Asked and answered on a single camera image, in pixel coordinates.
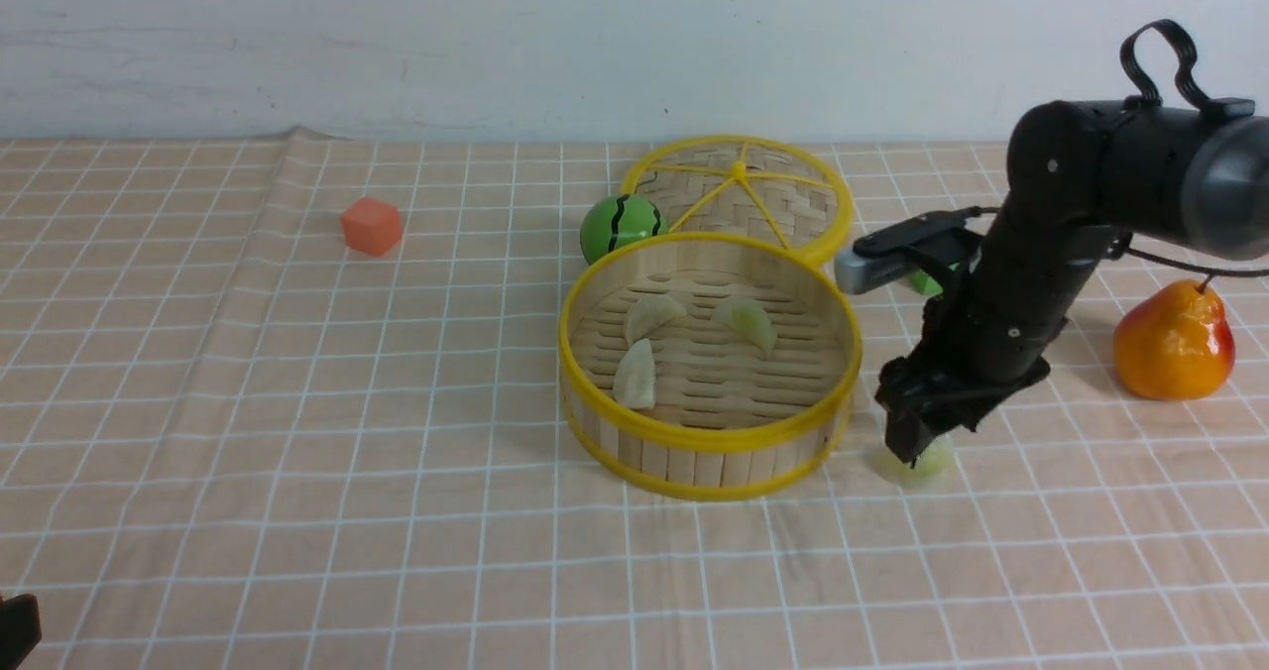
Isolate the orange-yellow toy pear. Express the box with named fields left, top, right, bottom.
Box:
left=1113, top=277, right=1236, bottom=400

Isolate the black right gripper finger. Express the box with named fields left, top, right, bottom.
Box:
left=884, top=404, right=938, bottom=467
left=931, top=397, right=1003, bottom=438

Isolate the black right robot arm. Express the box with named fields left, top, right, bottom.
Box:
left=845, top=102, right=1268, bottom=463

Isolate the green foam cube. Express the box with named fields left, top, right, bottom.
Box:
left=907, top=270, right=944, bottom=298

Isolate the black left gripper tip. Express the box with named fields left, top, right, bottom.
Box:
left=0, top=594, right=42, bottom=670

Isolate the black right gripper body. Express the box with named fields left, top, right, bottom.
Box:
left=874, top=298, right=1052, bottom=426

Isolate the pale yellow-green dumpling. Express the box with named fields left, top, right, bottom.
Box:
left=713, top=296, right=778, bottom=359

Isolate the beige checkered tablecloth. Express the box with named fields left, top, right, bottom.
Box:
left=1, top=132, right=1266, bottom=669

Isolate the white dumpling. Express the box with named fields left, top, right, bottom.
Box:
left=623, top=293, right=688, bottom=348

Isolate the green-tinted dumpling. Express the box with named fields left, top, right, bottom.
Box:
left=865, top=435, right=956, bottom=490

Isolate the yellow-rimmed bamboo steamer lid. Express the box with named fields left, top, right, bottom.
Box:
left=621, top=135, right=854, bottom=268

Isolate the yellow-rimmed bamboo steamer tray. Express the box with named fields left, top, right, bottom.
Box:
left=557, top=232, right=863, bottom=503

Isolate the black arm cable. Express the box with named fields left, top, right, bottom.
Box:
left=957, top=20, right=1269, bottom=279

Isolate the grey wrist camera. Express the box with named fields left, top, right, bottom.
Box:
left=834, top=209, right=982, bottom=296

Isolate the green watermelon toy ball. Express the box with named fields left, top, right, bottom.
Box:
left=579, top=194, right=669, bottom=265

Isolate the orange foam cube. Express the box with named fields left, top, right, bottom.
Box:
left=339, top=195, right=404, bottom=258

